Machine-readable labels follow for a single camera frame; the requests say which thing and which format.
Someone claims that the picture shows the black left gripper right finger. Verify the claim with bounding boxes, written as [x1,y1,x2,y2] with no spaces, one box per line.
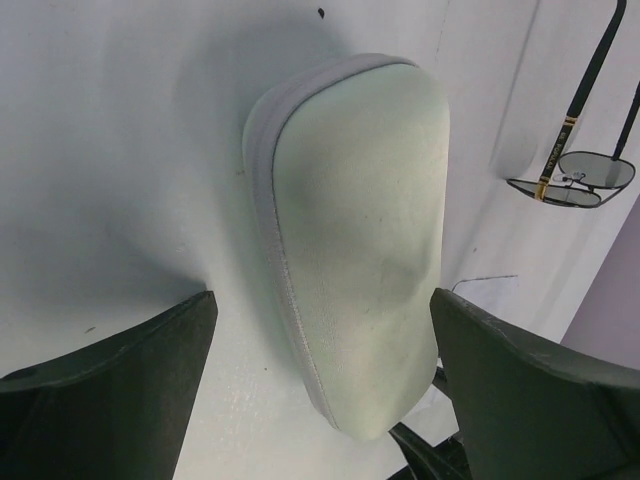
[430,289,639,479]

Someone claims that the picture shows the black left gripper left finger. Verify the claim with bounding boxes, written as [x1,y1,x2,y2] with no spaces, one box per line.
[1,291,218,479]

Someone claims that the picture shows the black gold aviator sunglasses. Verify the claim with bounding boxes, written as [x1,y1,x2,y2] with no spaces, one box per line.
[506,0,639,209]

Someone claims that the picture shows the pale green glasses case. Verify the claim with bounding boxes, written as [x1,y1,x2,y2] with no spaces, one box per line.
[242,53,450,441]

